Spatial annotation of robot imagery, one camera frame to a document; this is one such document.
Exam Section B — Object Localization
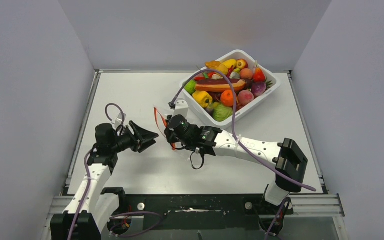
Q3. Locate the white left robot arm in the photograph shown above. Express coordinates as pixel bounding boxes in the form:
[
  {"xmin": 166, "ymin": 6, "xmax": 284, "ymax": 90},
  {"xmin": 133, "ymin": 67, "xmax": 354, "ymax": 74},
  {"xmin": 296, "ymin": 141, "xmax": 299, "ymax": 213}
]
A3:
[{"xmin": 50, "ymin": 121, "xmax": 159, "ymax": 240}]

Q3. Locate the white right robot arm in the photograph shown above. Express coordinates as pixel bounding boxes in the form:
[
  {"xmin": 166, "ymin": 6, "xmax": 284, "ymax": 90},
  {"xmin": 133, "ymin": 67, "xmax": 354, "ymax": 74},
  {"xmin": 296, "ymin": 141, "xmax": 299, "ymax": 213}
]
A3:
[{"xmin": 164, "ymin": 115, "xmax": 308, "ymax": 214}]

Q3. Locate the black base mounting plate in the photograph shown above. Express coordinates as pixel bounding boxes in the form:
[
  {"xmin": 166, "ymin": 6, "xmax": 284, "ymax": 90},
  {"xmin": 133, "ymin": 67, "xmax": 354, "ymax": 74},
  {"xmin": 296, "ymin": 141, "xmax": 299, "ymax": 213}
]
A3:
[{"xmin": 105, "ymin": 193, "xmax": 294, "ymax": 233}]

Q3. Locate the aluminium table frame rail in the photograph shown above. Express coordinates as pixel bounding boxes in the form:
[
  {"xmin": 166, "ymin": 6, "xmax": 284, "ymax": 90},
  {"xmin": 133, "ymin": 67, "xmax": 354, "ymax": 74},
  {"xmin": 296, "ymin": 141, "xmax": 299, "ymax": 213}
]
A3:
[{"xmin": 63, "ymin": 69, "xmax": 101, "ymax": 190}]

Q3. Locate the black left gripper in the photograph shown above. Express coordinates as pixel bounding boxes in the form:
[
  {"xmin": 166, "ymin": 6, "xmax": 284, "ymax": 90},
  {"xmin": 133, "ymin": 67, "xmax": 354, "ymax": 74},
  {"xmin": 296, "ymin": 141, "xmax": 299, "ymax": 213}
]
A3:
[{"xmin": 110, "ymin": 121, "xmax": 159, "ymax": 153}]

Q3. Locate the purple onion toy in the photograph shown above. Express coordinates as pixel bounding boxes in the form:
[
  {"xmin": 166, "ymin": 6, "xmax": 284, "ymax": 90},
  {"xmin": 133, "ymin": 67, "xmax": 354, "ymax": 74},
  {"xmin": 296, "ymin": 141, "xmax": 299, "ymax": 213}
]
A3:
[{"xmin": 251, "ymin": 81, "xmax": 267, "ymax": 98}]

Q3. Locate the red apple toy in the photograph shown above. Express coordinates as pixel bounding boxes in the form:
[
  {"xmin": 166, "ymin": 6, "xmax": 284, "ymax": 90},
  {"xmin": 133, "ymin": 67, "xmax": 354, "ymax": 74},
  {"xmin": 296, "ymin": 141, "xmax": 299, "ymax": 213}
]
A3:
[{"xmin": 236, "ymin": 58, "xmax": 248, "ymax": 70}]

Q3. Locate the yellow bell pepper toy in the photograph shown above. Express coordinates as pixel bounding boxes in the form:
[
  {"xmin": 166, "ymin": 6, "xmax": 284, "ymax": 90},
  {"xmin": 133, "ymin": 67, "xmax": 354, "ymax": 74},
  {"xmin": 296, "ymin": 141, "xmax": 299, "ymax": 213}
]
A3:
[{"xmin": 192, "ymin": 90, "xmax": 213, "ymax": 109}]

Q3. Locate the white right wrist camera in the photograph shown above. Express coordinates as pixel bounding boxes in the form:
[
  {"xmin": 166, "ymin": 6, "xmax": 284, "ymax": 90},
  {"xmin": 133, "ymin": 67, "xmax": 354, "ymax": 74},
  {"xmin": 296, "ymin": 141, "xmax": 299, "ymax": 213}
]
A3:
[{"xmin": 172, "ymin": 99, "xmax": 189, "ymax": 119}]

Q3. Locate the large pink peach toy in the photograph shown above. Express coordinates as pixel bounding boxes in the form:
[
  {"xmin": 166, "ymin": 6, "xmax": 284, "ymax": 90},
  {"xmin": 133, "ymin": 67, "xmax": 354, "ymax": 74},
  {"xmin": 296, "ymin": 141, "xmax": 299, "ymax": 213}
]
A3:
[{"xmin": 237, "ymin": 90, "xmax": 255, "ymax": 106}]

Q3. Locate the yellow lemon toy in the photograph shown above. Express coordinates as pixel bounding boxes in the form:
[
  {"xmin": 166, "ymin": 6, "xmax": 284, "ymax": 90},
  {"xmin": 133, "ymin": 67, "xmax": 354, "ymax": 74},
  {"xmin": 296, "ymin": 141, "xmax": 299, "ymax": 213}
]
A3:
[{"xmin": 216, "ymin": 64, "xmax": 229, "ymax": 75}]

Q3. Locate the green chili pepper toy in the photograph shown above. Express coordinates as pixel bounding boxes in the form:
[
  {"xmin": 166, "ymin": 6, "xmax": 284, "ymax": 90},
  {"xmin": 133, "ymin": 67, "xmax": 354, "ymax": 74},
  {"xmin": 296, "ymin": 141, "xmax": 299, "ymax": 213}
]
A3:
[{"xmin": 197, "ymin": 66, "xmax": 209, "ymax": 79}]

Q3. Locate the purple eggplant toy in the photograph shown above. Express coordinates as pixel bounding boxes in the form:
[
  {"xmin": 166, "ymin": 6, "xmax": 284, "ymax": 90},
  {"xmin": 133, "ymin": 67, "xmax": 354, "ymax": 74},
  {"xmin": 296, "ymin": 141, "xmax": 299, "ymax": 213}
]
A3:
[{"xmin": 205, "ymin": 102, "xmax": 217, "ymax": 116}]

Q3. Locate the orange fruit toy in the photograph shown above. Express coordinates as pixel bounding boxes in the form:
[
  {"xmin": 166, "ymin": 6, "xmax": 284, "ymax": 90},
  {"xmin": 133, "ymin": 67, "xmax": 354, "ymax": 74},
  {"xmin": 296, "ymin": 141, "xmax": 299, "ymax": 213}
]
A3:
[{"xmin": 220, "ymin": 90, "xmax": 237, "ymax": 107}]

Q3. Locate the red orange pepper toy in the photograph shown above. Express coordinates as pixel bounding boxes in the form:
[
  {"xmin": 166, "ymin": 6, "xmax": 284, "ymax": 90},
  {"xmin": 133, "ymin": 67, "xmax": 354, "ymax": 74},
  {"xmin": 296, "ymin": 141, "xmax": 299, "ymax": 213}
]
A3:
[{"xmin": 252, "ymin": 67, "xmax": 267, "ymax": 82}]

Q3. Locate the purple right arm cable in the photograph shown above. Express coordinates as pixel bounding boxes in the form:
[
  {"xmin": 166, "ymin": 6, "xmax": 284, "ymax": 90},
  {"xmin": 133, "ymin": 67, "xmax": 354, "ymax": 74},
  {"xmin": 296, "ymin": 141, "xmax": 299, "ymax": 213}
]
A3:
[{"xmin": 168, "ymin": 68, "xmax": 317, "ymax": 193}]

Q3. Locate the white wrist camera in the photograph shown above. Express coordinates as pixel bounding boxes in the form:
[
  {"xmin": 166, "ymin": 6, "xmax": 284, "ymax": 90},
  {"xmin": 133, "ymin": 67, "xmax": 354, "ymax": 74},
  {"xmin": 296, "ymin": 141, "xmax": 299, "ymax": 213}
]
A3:
[
  {"xmin": 111, "ymin": 113, "xmax": 126, "ymax": 128},
  {"xmin": 172, "ymin": 99, "xmax": 189, "ymax": 119}
]

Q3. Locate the clear zip bag orange zipper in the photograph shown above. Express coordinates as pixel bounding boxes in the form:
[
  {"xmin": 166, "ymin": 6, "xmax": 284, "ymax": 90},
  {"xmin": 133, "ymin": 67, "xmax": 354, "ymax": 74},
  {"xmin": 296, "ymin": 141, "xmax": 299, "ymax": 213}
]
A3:
[{"xmin": 153, "ymin": 105, "xmax": 187, "ymax": 151}]

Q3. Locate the fried chicken toy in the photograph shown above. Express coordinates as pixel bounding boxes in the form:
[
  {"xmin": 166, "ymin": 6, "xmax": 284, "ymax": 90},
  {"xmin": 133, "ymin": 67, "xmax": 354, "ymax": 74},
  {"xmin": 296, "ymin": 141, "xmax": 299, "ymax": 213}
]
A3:
[{"xmin": 205, "ymin": 60, "xmax": 221, "ymax": 69}]

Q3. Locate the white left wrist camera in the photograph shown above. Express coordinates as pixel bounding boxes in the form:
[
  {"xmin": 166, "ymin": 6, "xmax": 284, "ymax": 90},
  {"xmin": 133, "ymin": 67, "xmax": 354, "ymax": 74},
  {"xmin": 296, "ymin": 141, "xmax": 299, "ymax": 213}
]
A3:
[{"xmin": 111, "ymin": 113, "xmax": 126, "ymax": 128}]

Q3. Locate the green cabbage toy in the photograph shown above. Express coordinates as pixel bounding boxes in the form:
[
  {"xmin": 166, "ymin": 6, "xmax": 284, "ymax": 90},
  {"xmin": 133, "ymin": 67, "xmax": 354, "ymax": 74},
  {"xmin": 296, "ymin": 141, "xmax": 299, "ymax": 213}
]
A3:
[
  {"xmin": 183, "ymin": 79, "xmax": 197, "ymax": 95},
  {"xmin": 212, "ymin": 104, "xmax": 233, "ymax": 122}
]

